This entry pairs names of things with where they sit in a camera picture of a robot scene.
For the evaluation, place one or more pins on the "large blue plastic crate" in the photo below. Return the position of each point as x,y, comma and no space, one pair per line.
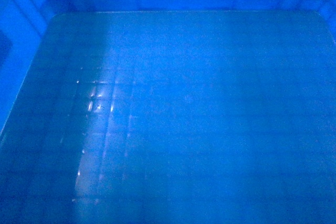
167,111

